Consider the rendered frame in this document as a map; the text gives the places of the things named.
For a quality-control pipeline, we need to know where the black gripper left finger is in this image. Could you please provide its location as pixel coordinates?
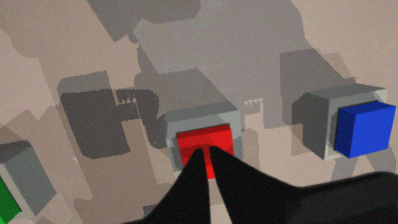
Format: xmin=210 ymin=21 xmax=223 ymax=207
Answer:
xmin=122 ymin=148 xmax=212 ymax=224

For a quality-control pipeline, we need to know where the red button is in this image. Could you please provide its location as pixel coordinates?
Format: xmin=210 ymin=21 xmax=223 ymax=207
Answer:
xmin=162 ymin=101 xmax=244 ymax=181

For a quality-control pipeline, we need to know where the yellow button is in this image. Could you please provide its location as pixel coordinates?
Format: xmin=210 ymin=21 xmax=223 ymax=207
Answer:
xmin=143 ymin=210 xmax=153 ymax=218

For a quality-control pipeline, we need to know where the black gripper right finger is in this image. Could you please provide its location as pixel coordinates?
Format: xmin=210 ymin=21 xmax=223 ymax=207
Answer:
xmin=209 ymin=146 xmax=398 ymax=224

